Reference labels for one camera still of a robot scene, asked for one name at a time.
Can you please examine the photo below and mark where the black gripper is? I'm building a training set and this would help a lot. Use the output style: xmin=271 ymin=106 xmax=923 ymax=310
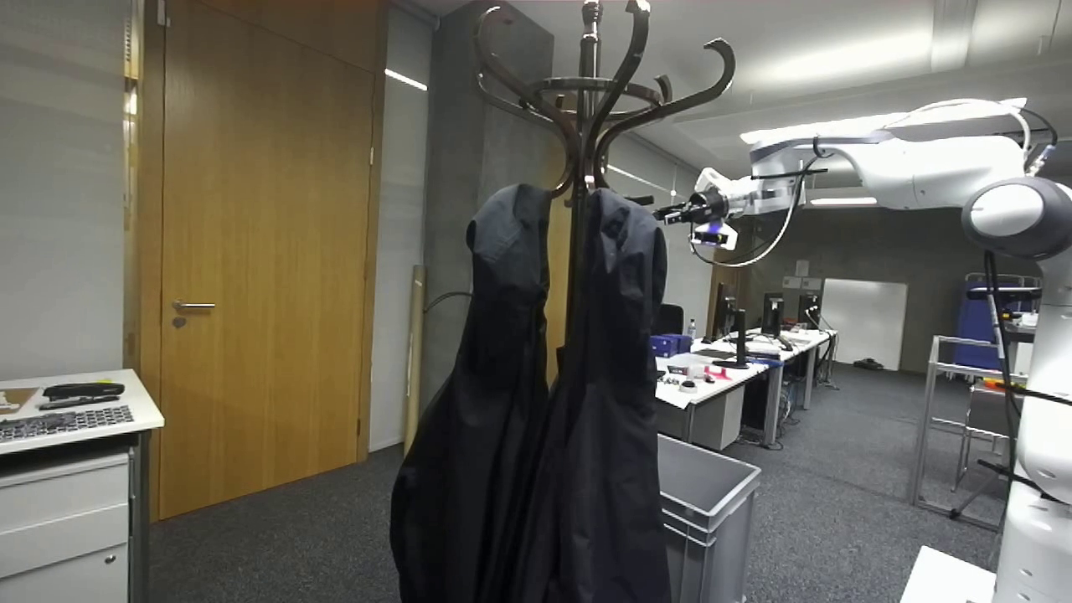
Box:
xmin=654 ymin=185 xmax=723 ymax=229

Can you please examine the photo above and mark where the blue storage box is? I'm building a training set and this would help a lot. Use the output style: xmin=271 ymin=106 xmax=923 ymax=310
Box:
xmin=651 ymin=333 xmax=695 ymax=362

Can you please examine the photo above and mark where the dark wooden coat rack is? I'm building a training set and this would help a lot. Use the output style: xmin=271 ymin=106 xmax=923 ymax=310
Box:
xmin=473 ymin=0 xmax=740 ymax=372

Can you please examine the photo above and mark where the white office desk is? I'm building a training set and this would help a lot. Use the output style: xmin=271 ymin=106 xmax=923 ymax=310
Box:
xmin=654 ymin=352 xmax=774 ymax=452
xmin=730 ymin=325 xmax=836 ymax=450

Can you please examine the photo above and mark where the white whiteboard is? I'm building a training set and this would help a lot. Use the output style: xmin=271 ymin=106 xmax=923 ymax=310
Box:
xmin=817 ymin=273 xmax=912 ymax=376

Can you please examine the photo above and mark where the dark navy jacket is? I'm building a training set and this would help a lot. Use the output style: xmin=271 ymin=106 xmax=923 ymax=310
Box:
xmin=515 ymin=185 xmax=674 ymax=603
xmin=390 ymin=180 xmax=558 ymax=603

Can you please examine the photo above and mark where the long cardboard tube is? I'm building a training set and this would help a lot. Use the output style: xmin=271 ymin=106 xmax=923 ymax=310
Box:
xmin=400 ymin=261 xmax=431 ymax=454

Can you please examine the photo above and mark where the grey plastic crate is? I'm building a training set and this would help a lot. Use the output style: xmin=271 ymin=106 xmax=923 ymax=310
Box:
xmin=654 ymin=431 xmax=765 ymax=603

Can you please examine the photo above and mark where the blue cabinet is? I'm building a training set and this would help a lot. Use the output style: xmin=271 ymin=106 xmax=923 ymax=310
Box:
xmin=952 ymin=271 xmax=1044 ymax=376

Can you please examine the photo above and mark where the light wooden door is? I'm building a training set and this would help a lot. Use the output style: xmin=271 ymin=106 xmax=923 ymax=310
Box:
xmin=132 ymin=0 xmax=391 ymax=525

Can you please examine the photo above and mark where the black stapler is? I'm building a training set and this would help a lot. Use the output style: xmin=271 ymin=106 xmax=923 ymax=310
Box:
xmin=41 ymin=377 xmax=127 ymax=413

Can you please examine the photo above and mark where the dark computer keyboard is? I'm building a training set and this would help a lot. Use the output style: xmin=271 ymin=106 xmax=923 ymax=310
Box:
xmin=0 ymin=401 xmax=137 ymax=444

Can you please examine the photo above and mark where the tan paper piece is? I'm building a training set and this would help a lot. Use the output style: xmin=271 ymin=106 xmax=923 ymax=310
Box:
xmin=0 ymin=385 xmax=42 ymax=416

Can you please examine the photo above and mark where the thin white gripper cable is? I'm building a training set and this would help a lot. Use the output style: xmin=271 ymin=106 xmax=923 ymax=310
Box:
xmin=690 ymin=164 xmax=809 ymax=273

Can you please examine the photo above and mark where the grey metal trolley frame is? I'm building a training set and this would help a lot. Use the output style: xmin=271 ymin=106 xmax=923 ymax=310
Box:
xmin=907 ymin=333 xmax=1014 ymax=522

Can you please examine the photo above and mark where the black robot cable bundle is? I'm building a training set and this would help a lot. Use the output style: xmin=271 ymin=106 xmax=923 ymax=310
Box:
xmin=979 ymin=247 xmax=1072 ymax=528

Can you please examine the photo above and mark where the silver door handle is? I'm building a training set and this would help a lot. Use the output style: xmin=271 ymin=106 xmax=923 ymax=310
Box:
xmin=167 ymin=299 xmax=216 ymax=333

